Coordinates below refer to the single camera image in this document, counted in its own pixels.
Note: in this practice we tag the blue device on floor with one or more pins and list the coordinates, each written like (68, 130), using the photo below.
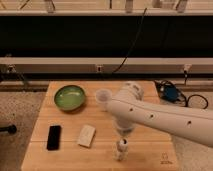
(169, 91)

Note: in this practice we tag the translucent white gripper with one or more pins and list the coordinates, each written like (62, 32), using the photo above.
(123, 126)

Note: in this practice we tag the black round knob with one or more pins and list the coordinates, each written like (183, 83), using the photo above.
(10, 129)

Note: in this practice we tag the white wall plug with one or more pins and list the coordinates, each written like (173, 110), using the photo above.
(186, 69)

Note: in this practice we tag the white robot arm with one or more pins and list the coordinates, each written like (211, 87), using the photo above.
(128, 108)

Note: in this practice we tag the small clear bottle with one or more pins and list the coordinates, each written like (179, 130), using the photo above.
(121, 149)

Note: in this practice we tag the green ceramic bowl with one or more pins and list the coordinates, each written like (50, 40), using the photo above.
(69, 97)

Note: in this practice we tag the clear plastic cup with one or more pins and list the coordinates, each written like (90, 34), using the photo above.
(102, 96)

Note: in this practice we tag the black rectangular phone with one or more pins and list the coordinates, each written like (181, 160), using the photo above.
(53, 141)

